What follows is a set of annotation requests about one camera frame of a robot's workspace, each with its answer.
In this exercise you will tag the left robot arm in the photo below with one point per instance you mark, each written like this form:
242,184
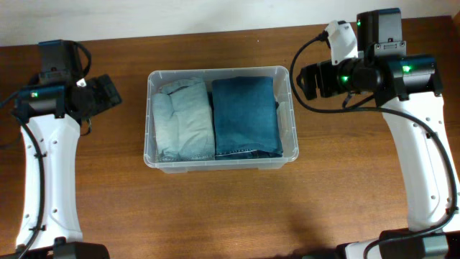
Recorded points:
50,110

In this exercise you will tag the light grey jeans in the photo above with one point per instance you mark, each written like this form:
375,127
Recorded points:
183,120

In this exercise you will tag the clear plastic storage bin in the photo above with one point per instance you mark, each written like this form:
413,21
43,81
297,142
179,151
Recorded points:
285,119

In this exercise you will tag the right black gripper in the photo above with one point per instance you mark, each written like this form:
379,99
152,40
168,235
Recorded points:
330,72

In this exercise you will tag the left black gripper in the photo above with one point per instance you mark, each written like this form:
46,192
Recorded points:
110,94

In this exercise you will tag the blue jeans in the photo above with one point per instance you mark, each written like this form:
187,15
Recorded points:
245,118

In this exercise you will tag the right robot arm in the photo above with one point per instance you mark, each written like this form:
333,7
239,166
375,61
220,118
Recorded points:
370,59

